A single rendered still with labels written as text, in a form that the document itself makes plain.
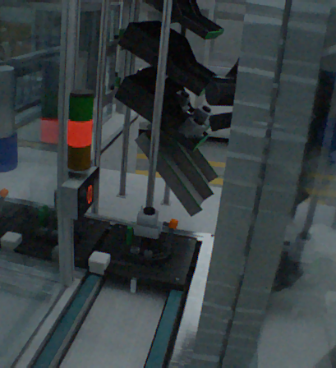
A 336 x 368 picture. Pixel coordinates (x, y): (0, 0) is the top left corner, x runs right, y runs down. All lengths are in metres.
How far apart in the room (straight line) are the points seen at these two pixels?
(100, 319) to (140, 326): 0.09
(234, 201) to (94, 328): 0.88
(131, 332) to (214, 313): 0.83
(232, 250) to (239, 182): 0.03
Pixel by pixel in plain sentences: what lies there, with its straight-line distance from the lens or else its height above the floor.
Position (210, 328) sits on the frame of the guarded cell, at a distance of 0.19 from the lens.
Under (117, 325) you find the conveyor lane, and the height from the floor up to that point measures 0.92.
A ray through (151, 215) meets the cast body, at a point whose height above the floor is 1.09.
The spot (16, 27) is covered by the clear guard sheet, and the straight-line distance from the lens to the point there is 0.69.
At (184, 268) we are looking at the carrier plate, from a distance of 1.14.
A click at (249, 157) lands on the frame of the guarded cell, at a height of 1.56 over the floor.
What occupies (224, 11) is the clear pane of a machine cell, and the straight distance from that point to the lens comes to 5.01.
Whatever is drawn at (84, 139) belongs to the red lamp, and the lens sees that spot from 0.88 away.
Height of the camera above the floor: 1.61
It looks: 24 degrees down
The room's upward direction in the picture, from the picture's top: 6 degrees clockwise
